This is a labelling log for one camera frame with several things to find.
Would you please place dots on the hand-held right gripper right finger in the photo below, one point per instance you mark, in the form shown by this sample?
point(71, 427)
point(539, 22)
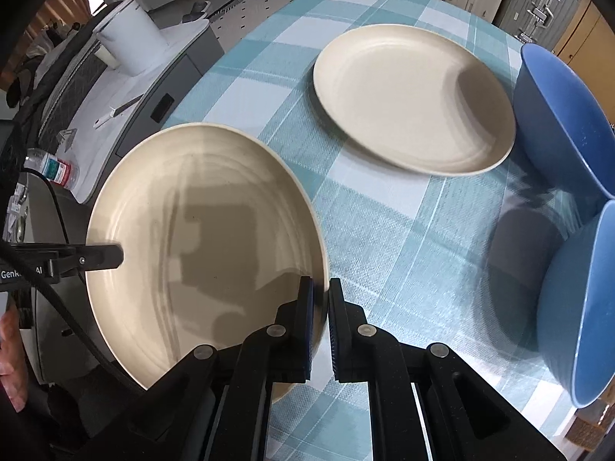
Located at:
point(336, 336)

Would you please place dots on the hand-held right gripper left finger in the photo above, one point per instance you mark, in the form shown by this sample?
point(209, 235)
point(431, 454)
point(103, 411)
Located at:
point(307, 345)

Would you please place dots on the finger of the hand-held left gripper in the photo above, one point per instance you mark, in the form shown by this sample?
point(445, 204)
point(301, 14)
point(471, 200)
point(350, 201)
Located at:
point(96, 257)

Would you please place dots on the cream plate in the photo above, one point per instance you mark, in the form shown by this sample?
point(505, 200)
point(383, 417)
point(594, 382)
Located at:
point(192, 192)
point(394, 91)

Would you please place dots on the blue bowl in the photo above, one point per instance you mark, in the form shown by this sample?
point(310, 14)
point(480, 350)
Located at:
point(552, 105)
point(591, 307)

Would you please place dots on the person's left hand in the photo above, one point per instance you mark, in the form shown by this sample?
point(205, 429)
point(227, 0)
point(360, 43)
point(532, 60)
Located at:
point(10, 350)

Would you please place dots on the clear bottle with label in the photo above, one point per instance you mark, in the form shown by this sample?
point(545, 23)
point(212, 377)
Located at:
point(55, 169)

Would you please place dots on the white pen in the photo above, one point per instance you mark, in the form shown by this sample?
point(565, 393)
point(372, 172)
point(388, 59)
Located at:
point(113, 113)

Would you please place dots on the black quilted bag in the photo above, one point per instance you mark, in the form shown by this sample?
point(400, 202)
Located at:
point(72, 81)

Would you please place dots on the white cylindrical bucket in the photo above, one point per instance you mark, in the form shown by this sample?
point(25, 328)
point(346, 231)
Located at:
point(132, 38)

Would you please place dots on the brown curtain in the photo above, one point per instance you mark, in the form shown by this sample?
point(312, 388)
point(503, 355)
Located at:
point(67, 0)

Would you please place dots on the grey slipper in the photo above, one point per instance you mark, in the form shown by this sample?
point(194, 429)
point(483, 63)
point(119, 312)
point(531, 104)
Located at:
point(196, 9)

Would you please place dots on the woven basket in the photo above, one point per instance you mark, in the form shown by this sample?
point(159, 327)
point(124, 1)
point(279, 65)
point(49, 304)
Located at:
point(588, 430)

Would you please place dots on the cream patterned rug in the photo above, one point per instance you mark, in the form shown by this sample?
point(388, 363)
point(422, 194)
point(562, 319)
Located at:
point(245, 19)

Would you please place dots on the wooden door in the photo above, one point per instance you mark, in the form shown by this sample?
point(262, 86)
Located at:
point(584, 33)

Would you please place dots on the silver suitcase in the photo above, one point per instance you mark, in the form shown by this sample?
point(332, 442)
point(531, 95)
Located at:
point(538, 0)

